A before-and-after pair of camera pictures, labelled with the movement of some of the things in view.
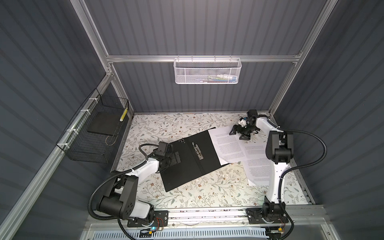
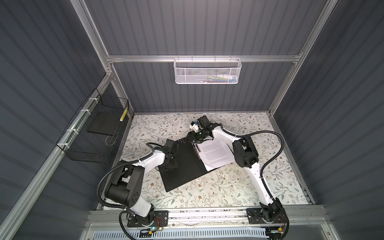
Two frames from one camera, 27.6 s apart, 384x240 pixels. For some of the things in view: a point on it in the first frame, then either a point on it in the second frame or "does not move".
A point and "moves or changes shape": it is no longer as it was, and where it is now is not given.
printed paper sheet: (228, 148) moves or changes shape
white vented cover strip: (182, 234) does not move
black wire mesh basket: (91, 136) does not move
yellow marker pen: (122, 118) does not move
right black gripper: (235, 129) -> (193, 133)
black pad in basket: (106, 123) does not move
